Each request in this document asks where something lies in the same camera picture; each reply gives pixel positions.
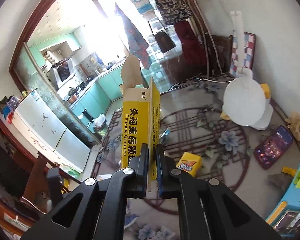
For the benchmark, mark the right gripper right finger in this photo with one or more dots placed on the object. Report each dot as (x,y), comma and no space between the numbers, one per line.
(168,185)

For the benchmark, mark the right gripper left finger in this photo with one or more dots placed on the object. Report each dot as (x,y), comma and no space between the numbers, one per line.
(137,183)

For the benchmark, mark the yellow medicine box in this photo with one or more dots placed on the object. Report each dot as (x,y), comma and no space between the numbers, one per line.
(140,117)

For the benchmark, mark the green kitchen trash bin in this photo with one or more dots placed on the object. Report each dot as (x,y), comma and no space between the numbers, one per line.
(99,123)

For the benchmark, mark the teal kitchen cabinets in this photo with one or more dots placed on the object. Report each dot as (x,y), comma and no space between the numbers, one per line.
(98,95)

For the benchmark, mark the dark wooden chair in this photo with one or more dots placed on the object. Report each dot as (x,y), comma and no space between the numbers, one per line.
(37,181)

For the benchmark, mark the yellow juice carton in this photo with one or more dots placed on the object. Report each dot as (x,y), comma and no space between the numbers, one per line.
(190,163)

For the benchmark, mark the small blue-white snack packet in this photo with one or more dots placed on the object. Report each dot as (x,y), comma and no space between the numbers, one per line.
(165,133)

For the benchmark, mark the white refrigerator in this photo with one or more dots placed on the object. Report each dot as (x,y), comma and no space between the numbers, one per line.
(42,129)

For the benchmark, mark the smartphone in red case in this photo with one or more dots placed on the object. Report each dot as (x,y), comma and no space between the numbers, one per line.
(273,147)

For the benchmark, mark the white round desk fan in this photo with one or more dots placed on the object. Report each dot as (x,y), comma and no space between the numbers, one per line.
(245,101)

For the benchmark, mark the range hood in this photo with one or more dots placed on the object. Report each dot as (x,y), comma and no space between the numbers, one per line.
(59,55)

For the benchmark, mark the colourful toy board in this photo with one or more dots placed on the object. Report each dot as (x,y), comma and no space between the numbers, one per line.
(285,218)

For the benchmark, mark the hanging plaid cloth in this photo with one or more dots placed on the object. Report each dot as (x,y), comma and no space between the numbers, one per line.
(137,44)

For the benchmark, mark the dark brown handbag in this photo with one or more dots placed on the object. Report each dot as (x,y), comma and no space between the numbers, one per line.
(163,40)

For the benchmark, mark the black patterned hanging bag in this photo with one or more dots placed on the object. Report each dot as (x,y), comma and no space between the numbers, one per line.
(173,11)

